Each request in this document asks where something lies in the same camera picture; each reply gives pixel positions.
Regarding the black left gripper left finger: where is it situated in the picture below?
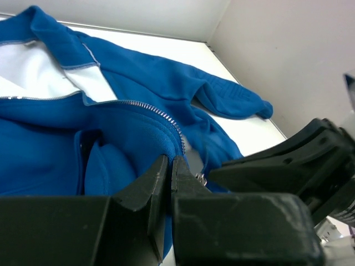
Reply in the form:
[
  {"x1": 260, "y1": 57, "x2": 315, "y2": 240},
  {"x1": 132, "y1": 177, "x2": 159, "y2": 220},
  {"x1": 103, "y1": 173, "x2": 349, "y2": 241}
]
[{"x1": 1, "y1": 156, "x2": 168, "y2": 265}]

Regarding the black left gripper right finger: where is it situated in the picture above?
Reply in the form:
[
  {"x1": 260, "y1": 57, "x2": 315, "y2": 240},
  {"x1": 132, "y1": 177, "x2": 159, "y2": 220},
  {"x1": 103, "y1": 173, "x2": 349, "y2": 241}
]
[{"x1": 171, "y1": 156, "x2": 324, "y2": 265}]

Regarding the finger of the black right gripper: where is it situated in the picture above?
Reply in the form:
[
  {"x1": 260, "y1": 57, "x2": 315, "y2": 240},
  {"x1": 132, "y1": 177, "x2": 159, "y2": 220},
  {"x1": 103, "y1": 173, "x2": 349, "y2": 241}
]
[{"x1": 207, "y1": 118, "x2": 355, "y2": 206}]

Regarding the silver zipper pull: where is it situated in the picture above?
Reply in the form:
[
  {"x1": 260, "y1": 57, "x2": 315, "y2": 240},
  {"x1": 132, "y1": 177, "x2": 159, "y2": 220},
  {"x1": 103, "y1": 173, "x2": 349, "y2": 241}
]
[{"x1": 196, "y1": 173, "x2": 207, "y2": 186}]

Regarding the blue zip jacket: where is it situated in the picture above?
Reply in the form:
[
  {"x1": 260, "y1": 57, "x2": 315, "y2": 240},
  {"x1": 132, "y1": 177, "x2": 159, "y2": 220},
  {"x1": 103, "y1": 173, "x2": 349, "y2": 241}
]
[{"x1": 0, "y1": 6, "x2": 274, "y2": 260}]

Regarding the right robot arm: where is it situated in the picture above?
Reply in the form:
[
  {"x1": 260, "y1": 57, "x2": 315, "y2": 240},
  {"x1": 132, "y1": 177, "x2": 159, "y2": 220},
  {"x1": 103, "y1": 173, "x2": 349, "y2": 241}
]
[{"x1": 209, "y1": 112, "x2": 354, "y2": 265}]

